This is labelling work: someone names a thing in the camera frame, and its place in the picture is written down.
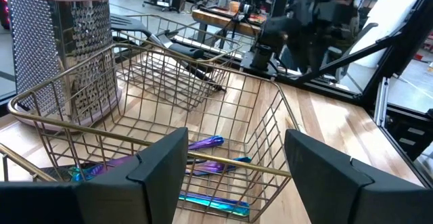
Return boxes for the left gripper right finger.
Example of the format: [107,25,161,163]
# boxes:
[283,129,433,224]

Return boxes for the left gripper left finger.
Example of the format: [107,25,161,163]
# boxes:
[0,127,189,224]

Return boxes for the iridescent knife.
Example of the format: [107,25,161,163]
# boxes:
[185,156,253,177]
[69,135,226,183]
[178,192,251,218]

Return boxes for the gold wire basket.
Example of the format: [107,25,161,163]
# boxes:
[0,142,57,183]
[114,14,243,112]
[7,41,300,223]

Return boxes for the black tongs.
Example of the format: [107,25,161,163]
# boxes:
[114,49,226,93]

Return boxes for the black slotted spatula steel shaft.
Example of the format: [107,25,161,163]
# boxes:
[110,13,206,60]

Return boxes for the pink steel box grater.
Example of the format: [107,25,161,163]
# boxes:
[0,0,122,133]

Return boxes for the wooden workbench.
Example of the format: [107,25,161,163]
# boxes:
[191,9,265,39]

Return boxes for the white panel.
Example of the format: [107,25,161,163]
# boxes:
[348,0,424,69]

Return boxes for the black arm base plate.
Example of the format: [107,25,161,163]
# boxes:
[242,49,305,79]

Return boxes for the black aluminium table frame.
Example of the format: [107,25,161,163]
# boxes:
[270,0,433,187]

